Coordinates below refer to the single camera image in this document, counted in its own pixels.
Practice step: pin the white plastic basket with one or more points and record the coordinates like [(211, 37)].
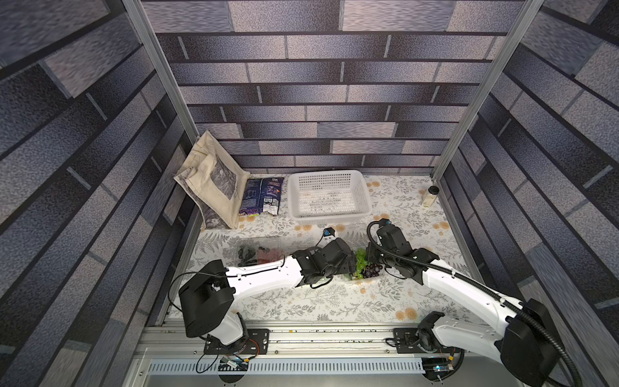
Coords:
[(340, 196)]

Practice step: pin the red grape bunch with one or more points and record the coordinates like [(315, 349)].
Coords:
[(268, 255)]

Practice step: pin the floral tablecloth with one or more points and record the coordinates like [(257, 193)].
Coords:
[(385, 298)]

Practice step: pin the clear plastic clamshell container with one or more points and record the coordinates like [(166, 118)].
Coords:
[(264, 242)]

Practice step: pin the aluminium frame post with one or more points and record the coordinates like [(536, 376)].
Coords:
[(139, 19), (524, 19)]

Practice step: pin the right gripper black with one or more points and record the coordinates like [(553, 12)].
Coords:
[(377, 258)]

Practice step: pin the dark blue grape bunch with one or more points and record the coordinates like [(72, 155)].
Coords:
[(247, 257)]

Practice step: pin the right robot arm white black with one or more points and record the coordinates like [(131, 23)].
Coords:
[(519, 335)]

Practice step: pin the green circuit board right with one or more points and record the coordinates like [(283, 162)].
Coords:
[(437, 369)]

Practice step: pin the right aluminium frame post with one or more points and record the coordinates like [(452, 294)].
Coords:
[(524, 19)]

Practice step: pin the blue snack bag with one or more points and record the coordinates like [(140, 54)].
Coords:
[(262, 195)]

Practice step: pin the aluminium rail base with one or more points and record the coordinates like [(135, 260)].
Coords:
[(298, 354)]

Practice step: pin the beige canvas tote bag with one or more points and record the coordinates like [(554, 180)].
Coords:
[(215, 182)]

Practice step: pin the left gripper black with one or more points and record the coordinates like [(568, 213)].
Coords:
[(349, 264)]

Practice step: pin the small bottle black cap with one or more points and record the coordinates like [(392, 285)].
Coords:
[(430, 196)]

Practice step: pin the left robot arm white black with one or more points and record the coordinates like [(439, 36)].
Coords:
[(191, 298)]

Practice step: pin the left aluminium frame post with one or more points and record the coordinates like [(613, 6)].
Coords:
[(139, 19)]

